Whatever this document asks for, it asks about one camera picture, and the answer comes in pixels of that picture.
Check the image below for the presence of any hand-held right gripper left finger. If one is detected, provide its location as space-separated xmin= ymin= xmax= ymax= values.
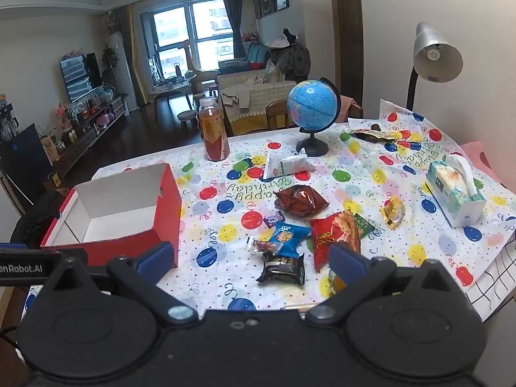
xmin=42 ymin=242 xmax=199 ymax=325

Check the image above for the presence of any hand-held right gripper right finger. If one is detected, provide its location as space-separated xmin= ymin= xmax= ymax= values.
xmin=304 ymin=244 xmax=464 ymax=325

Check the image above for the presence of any yellow green snack packet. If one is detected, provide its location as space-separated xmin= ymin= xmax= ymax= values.
xmin=328 ymin=268 xmax=348 ymax=296

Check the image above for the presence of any red chip bag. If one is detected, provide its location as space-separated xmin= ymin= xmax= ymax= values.
xmin=310 ymin=211 xmax=361 ymax=273

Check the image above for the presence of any red cardboard box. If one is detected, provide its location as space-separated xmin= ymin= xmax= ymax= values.
xmin=40 ymin=163 xmax=182 ymax=269

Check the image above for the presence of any blue cookie packet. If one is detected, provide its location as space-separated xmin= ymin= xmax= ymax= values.
xmin=269 ymin=222 xmax=311 ymax=256

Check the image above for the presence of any black cookie packet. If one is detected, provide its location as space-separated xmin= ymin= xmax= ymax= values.
xmin=257 ymin=253 xmax=306 ymax=283

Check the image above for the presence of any tan sausage stick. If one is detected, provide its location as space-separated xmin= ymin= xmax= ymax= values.
xmin=282 ymin=302 xmax=323 ymax=312

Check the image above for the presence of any yellow brown jelly cup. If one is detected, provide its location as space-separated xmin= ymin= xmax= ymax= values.
xmin=381 ymin=195 xmax=406 ymax=230

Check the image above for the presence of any dark red snack packet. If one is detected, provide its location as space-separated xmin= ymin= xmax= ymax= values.
xmin=274 ymin=184 xmax=329 ymax=216

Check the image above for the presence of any white snack packet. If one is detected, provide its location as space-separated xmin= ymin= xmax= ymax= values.
xmin=263 ymin=149 xmax=317 ymax=180

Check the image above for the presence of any small green snack packet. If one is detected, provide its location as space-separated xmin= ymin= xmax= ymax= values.
xmin=354 ymin=212 xmax=376 ymax=239

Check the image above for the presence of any black jacket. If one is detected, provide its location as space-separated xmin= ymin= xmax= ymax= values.
xmin=10 ymin=189 xmax=73 ymax=248

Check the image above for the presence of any balloon print tablecloth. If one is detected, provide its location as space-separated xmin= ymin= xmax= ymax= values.
xmin=24 ymin=99 xmax=516 ymax=323

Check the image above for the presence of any brown cardboard carton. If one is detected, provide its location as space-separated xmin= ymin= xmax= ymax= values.
xmin=44 ymin=173 xmax=67 ymax=192

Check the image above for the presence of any black appliance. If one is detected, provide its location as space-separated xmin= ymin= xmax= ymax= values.
xmin=0 ymin=123 xmax=53 ymax=206

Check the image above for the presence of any brown paper bag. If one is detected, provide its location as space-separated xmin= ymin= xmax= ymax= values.
xmin=40 ymin=135 xmax=61 ymax=166

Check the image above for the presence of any dark green snack packet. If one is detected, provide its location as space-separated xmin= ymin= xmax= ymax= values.
xmin=349 ymin=128 xmax=398 ymax=144

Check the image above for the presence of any tissue pack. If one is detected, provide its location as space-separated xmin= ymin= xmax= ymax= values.
xmin=426 ymin=154 xmax=485 ymax=228

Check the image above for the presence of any orange juice bottle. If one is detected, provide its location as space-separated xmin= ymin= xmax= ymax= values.
xmin=197 ymin=97 xmax=230 ymax=162

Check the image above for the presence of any wooden television cabinet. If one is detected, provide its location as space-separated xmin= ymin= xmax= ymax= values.
xmin=52 ymin=94 xmax=127 ymax=174

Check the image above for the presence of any pink cloth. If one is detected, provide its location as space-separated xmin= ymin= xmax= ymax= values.
xmin=339 ymin=94 xmax=357 ymax=124

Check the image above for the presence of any grid pattern paper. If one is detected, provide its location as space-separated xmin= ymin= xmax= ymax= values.
xmin=463 ymin=232 xmax=516 ymax=323

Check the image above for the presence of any blue desk globe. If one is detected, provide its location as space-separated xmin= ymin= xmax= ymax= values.
xmin=287 ymin=77 xmax=338 ymax=157

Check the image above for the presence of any wooden chair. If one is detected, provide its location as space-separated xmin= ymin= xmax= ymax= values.
xmin=266 ymin=97 xmax=363 ymax=132

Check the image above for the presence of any low coffee table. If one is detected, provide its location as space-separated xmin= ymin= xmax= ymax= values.
xmin=151 ymin=74 xmax=194 ymax=114

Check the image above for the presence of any pink chair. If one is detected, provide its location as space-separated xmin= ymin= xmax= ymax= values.
xmin=460 ymin=141 xmax=516 ymax=194

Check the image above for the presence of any white standing air conditioner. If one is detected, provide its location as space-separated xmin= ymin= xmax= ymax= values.
xmin=107 ymin=32 xmax=135 ymax=115

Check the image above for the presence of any flat screen television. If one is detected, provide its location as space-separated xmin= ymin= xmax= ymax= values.
xmin=60 ymin=52 xmax=103 ymax=103

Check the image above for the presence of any potted plant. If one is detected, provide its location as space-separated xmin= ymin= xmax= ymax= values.
xmin=101 ymin=46 xmax=119 ymax=85

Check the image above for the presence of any yellow curtain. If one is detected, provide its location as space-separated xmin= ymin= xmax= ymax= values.
xmin=121 ymin=6 xmax=150 ymax=107

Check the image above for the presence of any pile of dark clothes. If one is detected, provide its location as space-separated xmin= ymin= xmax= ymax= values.
xmin=266 ymin=28 xmax=311 ymax=85

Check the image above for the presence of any large window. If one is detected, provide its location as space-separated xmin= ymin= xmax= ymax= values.
xmin=140 ymin=0 xmax=236 ymax=89

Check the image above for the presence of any silver desk lamp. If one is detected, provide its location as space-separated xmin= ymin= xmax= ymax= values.
xmin=406 ymin=21 xmax=463 ymax=111

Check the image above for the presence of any blue curtain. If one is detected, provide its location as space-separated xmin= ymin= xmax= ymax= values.
xmin=221 ymin=0 xmax=246 ymax=59

